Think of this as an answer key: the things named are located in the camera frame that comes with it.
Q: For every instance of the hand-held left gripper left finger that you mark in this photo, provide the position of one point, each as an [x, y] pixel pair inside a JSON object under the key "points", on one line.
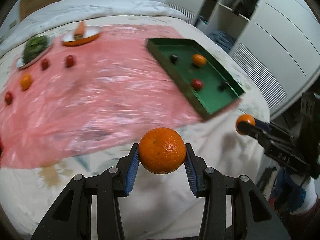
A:
{"points": [[132, 170]]}

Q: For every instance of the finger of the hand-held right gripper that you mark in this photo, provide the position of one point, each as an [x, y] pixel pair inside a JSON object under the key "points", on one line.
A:
{"points": [[262, 125], [250, 130]]}

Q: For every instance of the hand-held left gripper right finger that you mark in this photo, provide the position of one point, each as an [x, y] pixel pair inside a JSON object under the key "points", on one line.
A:
{"points": [[191, 172]]}

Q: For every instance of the orange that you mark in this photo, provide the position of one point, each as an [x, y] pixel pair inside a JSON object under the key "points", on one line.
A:
{"points": [[160, 152], [199, 59], [25, 81], [246, 118]]}

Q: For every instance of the green cardboard tray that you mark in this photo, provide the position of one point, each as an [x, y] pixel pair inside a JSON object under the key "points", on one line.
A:
{"points": [[212, 100]]}

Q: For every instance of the dark purple plum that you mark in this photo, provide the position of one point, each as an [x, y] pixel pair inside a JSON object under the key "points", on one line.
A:
{"points": [[223, 86], [174, 58]]}

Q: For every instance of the red plum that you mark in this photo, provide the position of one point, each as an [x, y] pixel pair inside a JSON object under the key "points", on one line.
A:
{"points": [[197, 83], [69, 61], [8, 97], [45, 63]]}

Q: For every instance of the pink plastic sheet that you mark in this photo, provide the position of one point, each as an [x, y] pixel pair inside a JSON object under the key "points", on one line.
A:
{"points": [[100, 100]]}

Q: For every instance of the white wardrobe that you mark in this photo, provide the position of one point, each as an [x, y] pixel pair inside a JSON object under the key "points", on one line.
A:
{"points": [[275, 42]]}

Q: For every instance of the blue folded blanket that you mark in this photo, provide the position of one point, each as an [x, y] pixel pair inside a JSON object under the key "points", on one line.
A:
{"points": [[221, 38]]}

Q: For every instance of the white bag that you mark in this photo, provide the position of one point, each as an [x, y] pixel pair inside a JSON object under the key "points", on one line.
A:
{"points": [[201, 21]]}

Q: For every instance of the dark hanging clothes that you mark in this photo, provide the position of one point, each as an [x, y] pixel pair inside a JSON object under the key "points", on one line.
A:
{"points": [[242, 6]]}

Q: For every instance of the orange rimmed bowl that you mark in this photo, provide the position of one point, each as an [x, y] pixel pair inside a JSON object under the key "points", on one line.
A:
{"points": [[87, 37]]}

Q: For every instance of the carrot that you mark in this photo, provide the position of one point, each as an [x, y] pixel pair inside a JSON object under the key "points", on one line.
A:
{"points": [[80, 31]]}

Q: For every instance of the white oval plate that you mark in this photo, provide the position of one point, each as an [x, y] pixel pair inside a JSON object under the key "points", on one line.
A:
{"points": [[22, 64]]}

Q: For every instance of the green leafy vegetable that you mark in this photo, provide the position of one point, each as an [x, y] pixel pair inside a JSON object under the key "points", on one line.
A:
{"points": [[35, 47]]}

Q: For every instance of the white duvet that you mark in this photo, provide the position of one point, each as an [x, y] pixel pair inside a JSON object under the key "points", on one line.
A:
{"points": [[87, 10]]}

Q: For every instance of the wall switch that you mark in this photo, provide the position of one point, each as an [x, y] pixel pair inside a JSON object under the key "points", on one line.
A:
{"points": [[13, 25]]}

